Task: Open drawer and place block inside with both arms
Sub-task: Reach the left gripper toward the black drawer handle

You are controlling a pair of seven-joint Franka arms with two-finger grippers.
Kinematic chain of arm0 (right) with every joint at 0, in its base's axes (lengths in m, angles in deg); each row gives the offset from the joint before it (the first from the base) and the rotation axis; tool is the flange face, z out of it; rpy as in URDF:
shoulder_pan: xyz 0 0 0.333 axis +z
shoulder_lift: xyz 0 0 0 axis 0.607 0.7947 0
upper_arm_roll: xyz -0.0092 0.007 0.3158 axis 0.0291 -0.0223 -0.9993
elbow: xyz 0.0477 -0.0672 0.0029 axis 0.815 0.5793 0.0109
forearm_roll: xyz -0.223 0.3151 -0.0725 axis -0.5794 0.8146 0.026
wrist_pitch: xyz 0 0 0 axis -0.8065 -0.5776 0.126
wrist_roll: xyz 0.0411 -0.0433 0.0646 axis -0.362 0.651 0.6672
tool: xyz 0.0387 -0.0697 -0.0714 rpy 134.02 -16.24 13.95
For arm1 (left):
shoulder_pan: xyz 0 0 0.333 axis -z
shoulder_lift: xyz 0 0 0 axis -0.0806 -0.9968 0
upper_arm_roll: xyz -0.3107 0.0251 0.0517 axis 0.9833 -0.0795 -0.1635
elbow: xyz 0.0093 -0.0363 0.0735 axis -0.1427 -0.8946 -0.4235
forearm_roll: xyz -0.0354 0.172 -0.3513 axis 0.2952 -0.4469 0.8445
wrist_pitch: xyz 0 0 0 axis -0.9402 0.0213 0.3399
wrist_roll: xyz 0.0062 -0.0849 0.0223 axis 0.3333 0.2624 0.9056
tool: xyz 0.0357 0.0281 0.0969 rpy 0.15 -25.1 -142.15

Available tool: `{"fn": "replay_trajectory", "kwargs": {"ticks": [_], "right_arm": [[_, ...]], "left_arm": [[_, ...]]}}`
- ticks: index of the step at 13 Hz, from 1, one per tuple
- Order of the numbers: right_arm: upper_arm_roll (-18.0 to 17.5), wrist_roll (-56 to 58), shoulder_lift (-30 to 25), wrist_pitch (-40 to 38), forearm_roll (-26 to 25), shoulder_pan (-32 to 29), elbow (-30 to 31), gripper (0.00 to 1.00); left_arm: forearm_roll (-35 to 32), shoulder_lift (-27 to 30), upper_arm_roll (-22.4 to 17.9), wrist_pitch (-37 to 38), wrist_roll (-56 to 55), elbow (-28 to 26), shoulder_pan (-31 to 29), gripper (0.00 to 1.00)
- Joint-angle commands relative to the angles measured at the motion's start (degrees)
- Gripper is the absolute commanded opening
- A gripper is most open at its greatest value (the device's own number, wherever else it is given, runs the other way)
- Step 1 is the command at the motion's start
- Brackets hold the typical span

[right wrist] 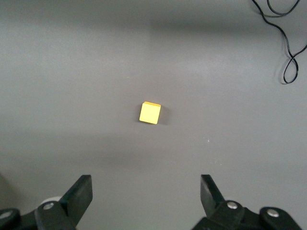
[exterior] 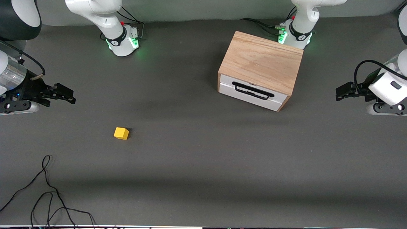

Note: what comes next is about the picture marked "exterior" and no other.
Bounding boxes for black metal drawer handle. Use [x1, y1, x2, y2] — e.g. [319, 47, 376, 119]
[232, 82, 274, 100]

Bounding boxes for wooden drawer cabinet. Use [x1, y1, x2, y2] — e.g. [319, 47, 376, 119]
[217, 31, 304, 112]

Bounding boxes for long black base cable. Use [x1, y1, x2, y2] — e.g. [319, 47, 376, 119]
[241, 18, 282, 33]

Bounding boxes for white-fronted wooden drawer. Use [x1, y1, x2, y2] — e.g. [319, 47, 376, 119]
[219, 74, 288, 112]

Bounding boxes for black right arm base cables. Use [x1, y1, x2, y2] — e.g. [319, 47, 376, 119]
[116, 6, 145, 42]

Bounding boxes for yellow wooden block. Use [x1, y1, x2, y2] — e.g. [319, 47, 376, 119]
[114, 127, 130, 140]

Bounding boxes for loose black cable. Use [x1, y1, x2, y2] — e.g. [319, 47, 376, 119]
[0, 155, 97, 229]

